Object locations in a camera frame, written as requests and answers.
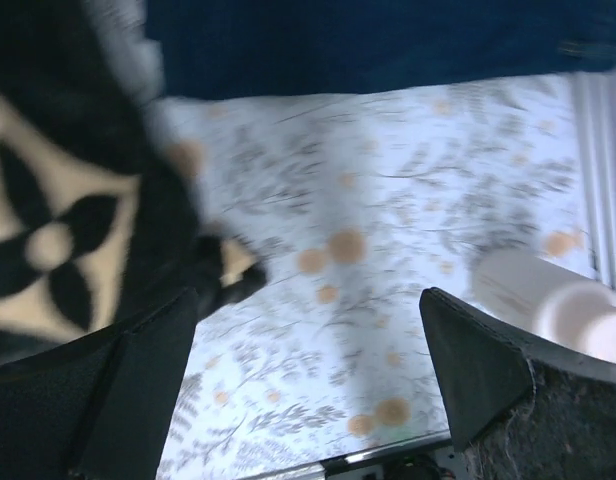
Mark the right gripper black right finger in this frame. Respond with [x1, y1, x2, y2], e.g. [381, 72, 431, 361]
[419, 288, 616, 480]

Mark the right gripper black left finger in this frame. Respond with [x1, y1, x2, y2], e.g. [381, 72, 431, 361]
[0, 290, 197, 479]

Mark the beige bottle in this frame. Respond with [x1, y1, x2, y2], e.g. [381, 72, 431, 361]
[471, 249, 616, 364]

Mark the black floral pillow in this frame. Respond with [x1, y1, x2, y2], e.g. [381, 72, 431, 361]
[0, 1, 267, 367]

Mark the floral patterned table mat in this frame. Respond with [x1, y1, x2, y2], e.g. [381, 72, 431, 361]
[158, 76, 591, 479]

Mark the folded blue denim cloth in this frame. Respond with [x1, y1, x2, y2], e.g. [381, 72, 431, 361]
[145, 0, 616, 100]

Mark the aluminium frame corner post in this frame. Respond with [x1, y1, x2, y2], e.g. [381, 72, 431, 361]
[571, 73, 616, 292]

